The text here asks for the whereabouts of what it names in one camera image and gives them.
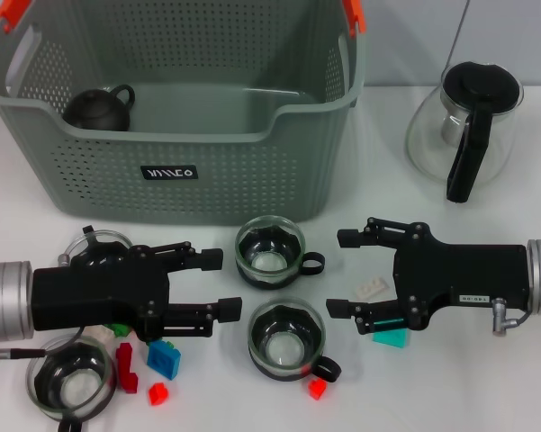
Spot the dark red curved block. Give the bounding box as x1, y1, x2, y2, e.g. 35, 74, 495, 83
115, 342, 140, 393

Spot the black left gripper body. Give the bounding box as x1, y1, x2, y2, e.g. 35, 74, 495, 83
32, 245, 172, 342

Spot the teal square building block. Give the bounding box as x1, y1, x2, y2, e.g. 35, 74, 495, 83
371, 318, 409, 350

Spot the grey-green perforated storage basket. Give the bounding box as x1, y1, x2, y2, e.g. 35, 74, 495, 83
0, 0, 369, 226

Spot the right arm gripper cable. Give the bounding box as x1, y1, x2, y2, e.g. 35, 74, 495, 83
491, 296, 531, 337

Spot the glass pitcher with black handle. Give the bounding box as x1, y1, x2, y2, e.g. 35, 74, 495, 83
404, 61, 526, 203

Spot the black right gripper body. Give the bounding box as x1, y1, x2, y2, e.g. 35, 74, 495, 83
393, 222, 530, 332

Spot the thin grey wall cable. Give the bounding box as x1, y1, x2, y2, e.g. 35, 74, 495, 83
439, 0, 473, 77

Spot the white building block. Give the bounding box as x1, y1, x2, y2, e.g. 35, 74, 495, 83
83, 324, 113, 346
354, 276, 391, 299

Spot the orange basket handle clip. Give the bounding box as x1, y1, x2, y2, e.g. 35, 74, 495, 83
0, 0, 32, 33
341, 0, 367, 37

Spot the black clay teapot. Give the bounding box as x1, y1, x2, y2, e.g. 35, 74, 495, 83
62, 84, 137, 132

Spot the blue square building block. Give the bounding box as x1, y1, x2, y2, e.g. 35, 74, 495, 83
146, 339, 182, 382

